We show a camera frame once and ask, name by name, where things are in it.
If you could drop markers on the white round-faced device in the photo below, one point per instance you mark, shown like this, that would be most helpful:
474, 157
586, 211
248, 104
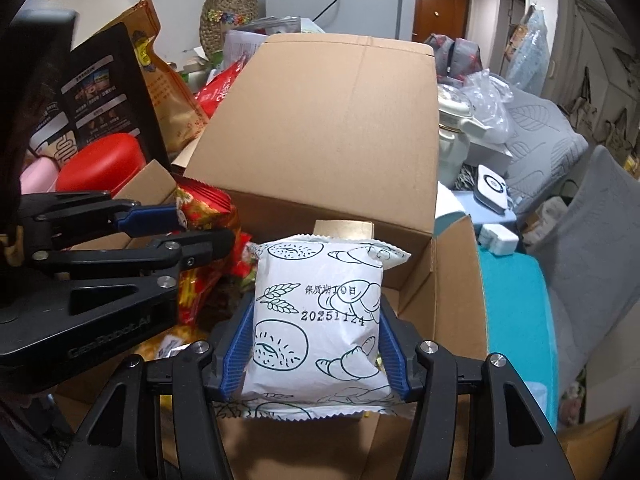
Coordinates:
492, 187

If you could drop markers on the woven straw hat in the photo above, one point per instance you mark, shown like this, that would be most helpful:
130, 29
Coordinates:
227, 5

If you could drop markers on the large cardboard box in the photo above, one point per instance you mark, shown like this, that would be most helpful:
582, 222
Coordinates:
325, 125

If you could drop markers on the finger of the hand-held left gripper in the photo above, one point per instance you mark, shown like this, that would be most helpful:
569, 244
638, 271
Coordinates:
150, 219
200, 247

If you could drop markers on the red snack bag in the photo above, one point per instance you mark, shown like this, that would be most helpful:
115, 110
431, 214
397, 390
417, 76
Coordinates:
220, 87

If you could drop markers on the white bread packet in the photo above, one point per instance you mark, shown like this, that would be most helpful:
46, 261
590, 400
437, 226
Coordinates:
310, 335

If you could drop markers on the grey backpack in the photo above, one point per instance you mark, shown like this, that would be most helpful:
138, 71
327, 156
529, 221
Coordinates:
455, 57

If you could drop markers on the hanging blue plastic bag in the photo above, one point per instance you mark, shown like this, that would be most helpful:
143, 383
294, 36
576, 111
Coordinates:
527, 45

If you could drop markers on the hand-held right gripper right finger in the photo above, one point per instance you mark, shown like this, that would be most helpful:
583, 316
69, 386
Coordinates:
396, 355

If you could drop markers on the light blue box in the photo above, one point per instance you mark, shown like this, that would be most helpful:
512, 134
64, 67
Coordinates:
450, 215

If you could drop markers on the red plastic canister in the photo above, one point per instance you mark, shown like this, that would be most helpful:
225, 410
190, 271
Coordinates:
100, 160

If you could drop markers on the white ceramic pot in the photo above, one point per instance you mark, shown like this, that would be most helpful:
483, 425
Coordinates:
452, 135

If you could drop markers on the red snack packet gold circles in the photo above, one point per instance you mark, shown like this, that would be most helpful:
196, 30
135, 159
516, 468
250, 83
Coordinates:
200, 292

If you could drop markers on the pink plastic canister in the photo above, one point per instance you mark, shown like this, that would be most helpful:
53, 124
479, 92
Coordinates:
37, 175

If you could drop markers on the black printed bag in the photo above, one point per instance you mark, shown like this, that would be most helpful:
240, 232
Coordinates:
105, 85

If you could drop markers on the white papers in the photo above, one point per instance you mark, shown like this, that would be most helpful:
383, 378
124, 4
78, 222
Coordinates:
250, 40

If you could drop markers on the white cabinet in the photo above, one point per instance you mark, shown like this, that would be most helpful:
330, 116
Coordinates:
600, 75

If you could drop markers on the clear plastic bag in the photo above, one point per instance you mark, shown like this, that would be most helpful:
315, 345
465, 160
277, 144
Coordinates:
487, 100

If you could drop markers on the brown wooden door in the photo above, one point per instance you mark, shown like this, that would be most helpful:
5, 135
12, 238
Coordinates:
440, 7

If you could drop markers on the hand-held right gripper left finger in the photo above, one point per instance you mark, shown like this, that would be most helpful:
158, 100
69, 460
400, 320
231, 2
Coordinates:
236, 355

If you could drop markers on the brown printed paper bag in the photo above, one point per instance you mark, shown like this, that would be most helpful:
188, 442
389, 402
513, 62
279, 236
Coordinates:
170, 100

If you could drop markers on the grey leaf pattern cushion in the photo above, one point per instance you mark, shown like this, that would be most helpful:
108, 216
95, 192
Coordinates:
590, 240

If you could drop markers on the white charger block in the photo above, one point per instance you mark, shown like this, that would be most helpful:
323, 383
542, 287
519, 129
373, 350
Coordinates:
497, 240

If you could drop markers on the cardboard piece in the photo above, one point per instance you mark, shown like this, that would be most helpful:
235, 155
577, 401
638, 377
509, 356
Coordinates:
592, 445

